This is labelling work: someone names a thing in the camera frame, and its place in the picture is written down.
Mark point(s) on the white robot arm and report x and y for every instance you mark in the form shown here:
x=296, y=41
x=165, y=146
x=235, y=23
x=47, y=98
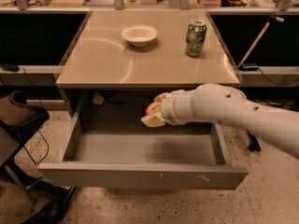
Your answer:
x=227, y=106

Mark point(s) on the red apple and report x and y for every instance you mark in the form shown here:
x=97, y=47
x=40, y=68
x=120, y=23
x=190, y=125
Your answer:
x=154, y=107

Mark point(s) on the grey cabinet with tan top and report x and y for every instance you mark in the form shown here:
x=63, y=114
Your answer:
x=103, y=60

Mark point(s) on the white stick with black stand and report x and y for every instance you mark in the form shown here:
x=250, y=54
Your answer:
x=245, y=66

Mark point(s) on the white bowl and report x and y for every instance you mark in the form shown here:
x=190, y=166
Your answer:
x=139, y=35

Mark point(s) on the grey open top drawer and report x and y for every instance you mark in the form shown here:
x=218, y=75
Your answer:
x=109, y=147

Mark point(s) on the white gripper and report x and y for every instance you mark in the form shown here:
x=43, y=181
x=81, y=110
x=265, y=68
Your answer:
x=170, y=110

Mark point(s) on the black power adapter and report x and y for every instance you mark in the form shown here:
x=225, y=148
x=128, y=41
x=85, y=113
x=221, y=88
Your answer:
x=10, y=67

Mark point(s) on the dark brown chair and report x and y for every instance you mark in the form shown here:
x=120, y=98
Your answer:
x=19, y=121

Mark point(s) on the green soda can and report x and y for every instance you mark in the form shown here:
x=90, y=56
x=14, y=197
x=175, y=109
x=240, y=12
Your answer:
x=195, y=38

